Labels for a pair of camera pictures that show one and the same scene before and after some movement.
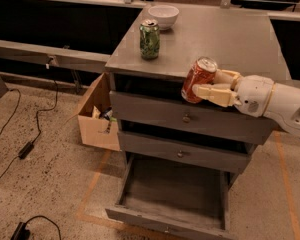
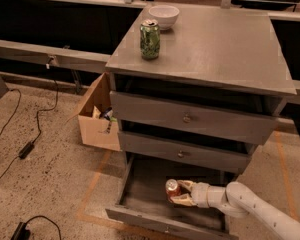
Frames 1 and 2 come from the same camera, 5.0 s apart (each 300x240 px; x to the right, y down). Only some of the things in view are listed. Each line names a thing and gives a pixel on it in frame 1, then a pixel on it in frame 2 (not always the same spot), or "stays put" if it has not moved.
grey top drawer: (198, 116) stays put
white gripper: (254, 94) -> (200, 194)
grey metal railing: (35, 53) stays put
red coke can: (201, 72) -> (172, 189)
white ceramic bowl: (164, 15) stays put
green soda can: (149, 39) stays put
